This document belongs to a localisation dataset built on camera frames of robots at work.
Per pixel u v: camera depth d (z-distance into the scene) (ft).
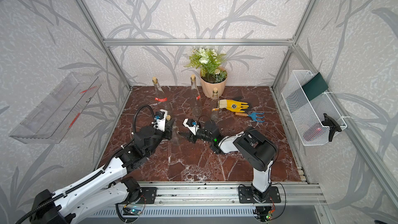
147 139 1.81
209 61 3.13
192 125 2.35
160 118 2.04
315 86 2.42
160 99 2.92
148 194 2.41
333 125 1.79
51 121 2.14
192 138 2.47
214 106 3.51
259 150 1.62
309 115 2.83
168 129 2.18
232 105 3.55
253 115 3.45
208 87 3.36
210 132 2.24
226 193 2.48
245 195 2.39
